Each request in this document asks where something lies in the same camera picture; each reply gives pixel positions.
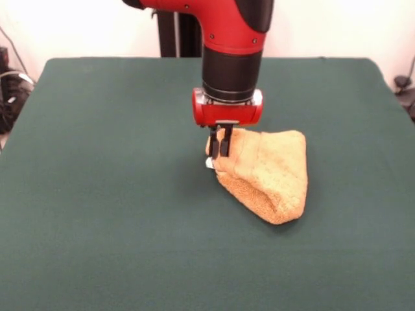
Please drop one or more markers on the black box with red light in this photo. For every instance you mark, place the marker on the black box with red light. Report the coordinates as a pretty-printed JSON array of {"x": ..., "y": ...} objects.
[{"x": 3, "y": 58}]

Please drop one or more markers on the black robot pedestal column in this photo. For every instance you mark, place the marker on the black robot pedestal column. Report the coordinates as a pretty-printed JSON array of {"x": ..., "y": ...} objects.
[{"x": 167, "y": 39}]

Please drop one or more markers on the dark green table cloth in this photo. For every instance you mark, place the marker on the dark green table cloth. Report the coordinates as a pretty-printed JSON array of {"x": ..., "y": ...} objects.
[{"x": 97, "y": 162}]

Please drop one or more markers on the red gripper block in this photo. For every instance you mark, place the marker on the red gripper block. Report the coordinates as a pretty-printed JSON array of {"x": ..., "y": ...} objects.
[{"x": 227, "y": 113}]

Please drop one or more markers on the black office chair base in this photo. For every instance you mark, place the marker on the black office chair base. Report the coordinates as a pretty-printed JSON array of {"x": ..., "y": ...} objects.
[
  {"x": 403, "y": 84},
  {"x": 13, "y": 97}
]

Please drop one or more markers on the orange terry towel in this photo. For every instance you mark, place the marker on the orange terry towel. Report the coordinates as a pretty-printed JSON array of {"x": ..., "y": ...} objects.
[{"x": 275, "y": 168}]

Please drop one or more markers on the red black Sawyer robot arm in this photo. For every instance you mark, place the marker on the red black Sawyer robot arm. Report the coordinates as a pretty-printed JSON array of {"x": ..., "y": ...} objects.
[{"x": 227, "y": 32}]

